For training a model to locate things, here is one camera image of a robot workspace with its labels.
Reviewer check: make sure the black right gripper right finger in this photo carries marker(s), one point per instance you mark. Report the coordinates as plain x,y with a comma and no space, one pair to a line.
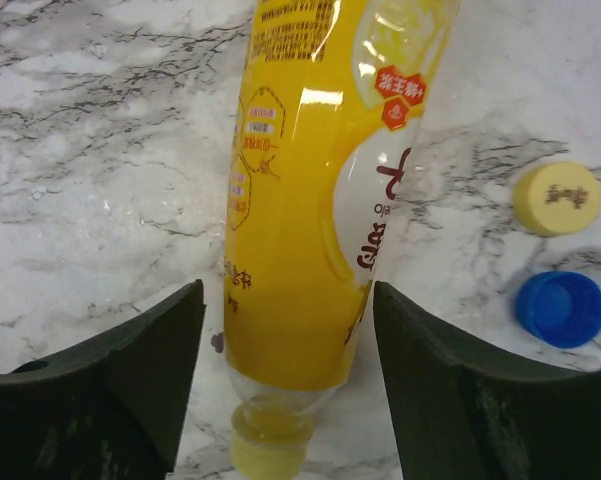
463,408

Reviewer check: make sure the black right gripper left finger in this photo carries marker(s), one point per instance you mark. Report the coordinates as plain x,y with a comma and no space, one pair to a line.
110,407

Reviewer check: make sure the blue bottle cap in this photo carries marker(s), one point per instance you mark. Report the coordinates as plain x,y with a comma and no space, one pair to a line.
560,308

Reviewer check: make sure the yellow bottle cap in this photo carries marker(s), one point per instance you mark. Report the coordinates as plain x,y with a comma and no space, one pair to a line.
557,199

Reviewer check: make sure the yellow bottle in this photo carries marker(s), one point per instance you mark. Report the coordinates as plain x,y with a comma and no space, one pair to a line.
331,101

